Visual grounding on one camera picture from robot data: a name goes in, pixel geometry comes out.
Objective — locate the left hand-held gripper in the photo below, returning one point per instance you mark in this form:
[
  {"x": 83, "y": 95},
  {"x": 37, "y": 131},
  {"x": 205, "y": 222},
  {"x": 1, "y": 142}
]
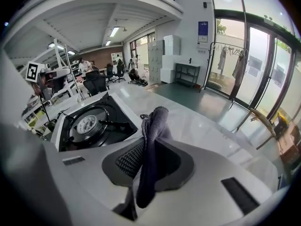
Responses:
[{"x": 50, "y": 79}]

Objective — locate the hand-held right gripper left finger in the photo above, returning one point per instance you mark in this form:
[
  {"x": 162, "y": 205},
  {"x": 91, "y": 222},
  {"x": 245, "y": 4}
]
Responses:
[{"x": 84, "y": 173}]

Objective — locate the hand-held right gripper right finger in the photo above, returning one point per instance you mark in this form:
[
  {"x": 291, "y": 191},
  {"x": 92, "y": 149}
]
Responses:
[{"x": 211, "y": 173}]

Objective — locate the grey cloth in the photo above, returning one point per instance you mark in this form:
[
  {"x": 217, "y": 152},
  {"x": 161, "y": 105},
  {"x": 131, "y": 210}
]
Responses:
[{"x": 155, "y": 131}]

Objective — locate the black office chair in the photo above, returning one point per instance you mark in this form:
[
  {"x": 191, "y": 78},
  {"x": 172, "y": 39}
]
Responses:
[
  {"x": 96, "y": 82},
  {"x": 120, "y": 70},
  {"x": 110, "y": 72}
]

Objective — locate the short ceiling light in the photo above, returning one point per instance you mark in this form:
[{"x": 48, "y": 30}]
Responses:
[{"x": 108, "y": 43}]

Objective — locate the wooden chair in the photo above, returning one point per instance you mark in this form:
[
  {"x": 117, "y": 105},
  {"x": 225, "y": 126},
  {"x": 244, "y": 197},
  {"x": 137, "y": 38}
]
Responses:
[{"x": 263, "y": 120}]

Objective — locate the long ceiling light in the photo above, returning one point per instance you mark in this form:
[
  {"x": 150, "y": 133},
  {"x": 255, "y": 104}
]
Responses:
[{"x": 115, "y": 31}]

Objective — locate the brown cardboard box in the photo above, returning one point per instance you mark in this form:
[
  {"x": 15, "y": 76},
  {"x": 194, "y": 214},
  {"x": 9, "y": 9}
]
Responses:
[{"x": 290, "y": 142}]

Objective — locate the round grey floor cushion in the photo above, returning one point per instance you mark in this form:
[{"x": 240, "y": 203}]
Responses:
[{"x": 214, "y": 83}]

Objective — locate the black bag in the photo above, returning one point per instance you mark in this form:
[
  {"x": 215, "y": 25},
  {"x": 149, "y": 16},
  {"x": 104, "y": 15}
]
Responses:
[{"x": 141, "y": 82}]

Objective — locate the beige hanging coat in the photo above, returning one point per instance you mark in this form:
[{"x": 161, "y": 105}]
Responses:
[{"x": 238, "y": 72}]

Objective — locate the grey metal lockers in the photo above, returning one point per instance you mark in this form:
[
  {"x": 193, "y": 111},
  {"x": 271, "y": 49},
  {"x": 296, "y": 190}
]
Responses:
[{"x": 155, "y": 60}]

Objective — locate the black side table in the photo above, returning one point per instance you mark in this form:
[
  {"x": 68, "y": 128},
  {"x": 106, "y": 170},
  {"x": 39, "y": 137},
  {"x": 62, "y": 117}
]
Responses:
[{"x": 188, "y": 66}]

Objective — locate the black clothes rack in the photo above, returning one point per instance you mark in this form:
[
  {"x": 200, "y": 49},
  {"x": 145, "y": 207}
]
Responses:
[{"x": 209, "y": 62}]

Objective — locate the white low cabinet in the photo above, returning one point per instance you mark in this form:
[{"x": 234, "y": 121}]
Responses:
[{"x": 169, "y": 67}]

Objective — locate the light hanging garment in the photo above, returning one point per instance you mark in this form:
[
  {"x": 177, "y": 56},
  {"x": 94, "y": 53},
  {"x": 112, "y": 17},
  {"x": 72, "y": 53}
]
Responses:
[{"x": 222, "y": 59}]

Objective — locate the white tall cabinet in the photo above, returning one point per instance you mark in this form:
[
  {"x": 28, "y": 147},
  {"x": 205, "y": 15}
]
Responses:
[{"x": 171, "y": 45}]

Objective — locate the white metal frame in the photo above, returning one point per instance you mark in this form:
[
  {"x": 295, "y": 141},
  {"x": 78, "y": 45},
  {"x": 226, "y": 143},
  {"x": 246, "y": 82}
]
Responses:
[{"x": 68, "y": 62}]

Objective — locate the blue wall poster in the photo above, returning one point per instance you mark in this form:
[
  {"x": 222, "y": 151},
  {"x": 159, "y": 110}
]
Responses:
[{"x": 203, "y": 30}]

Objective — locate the black wall device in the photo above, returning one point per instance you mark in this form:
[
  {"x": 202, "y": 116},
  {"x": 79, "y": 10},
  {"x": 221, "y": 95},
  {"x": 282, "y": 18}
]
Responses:
[{"x": 205, "y": 4}]

